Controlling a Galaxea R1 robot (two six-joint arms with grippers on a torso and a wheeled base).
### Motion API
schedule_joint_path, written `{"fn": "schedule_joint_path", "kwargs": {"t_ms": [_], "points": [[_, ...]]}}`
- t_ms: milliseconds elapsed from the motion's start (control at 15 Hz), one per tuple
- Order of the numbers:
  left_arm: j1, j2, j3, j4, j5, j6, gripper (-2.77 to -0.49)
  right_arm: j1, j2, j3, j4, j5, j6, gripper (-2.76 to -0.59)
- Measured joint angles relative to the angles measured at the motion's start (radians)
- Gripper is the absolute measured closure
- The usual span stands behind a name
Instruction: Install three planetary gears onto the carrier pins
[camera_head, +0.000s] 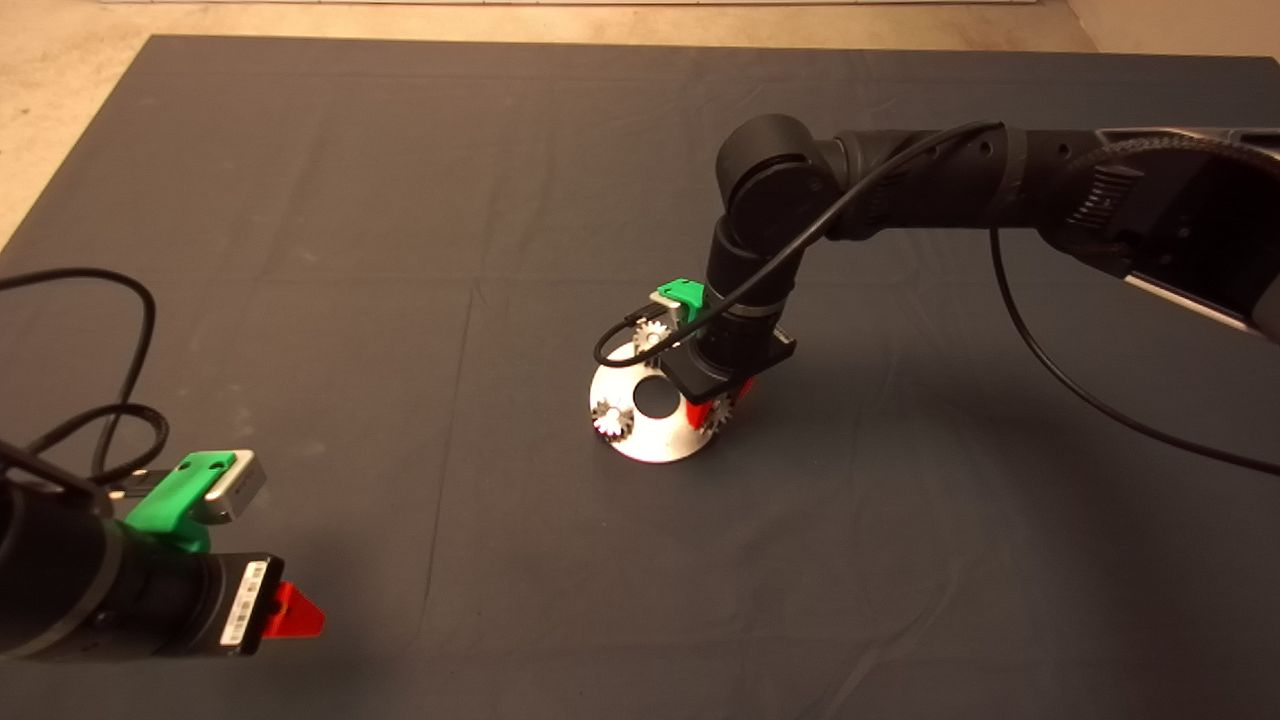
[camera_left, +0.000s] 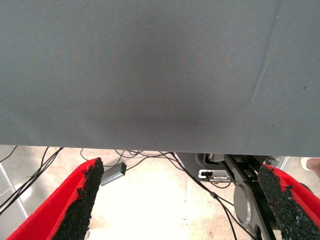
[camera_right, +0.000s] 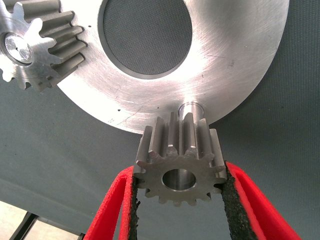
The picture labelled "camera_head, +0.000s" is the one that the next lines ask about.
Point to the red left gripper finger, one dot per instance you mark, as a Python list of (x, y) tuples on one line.
[(295, 612)]

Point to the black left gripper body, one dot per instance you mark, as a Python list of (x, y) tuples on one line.
[(235, 605)]

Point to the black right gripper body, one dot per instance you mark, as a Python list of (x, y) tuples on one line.
[(700, 380)]

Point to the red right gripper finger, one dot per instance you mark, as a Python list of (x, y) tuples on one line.
[(698, 414), (745, 389)]

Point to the small steel spur gear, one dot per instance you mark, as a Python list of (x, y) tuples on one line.
[(650, 338), (612, 422), (720, 420)]

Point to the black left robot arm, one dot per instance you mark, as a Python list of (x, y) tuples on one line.
[(60, 580)]

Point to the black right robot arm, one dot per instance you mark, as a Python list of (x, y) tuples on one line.
[(950, 180)]

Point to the round metal carrier plate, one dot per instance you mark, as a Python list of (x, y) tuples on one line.
[(650, 440)]

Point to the dark grey table cloth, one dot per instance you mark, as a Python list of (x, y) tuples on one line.
[(640, 600)]

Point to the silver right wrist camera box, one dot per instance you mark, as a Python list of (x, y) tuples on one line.
[(668, 308)]

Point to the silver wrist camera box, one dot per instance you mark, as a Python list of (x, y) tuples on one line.
[(235, 490), (668, 308)]

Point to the green right camera mount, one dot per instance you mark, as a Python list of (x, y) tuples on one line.
[(685, 293)]

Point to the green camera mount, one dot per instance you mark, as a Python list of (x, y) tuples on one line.
[(175, 490), (685, 293)]

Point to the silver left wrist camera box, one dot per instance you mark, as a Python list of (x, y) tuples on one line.
[(235, 490)]

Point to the green left camera mount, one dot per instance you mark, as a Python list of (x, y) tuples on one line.
[(175, 490)]

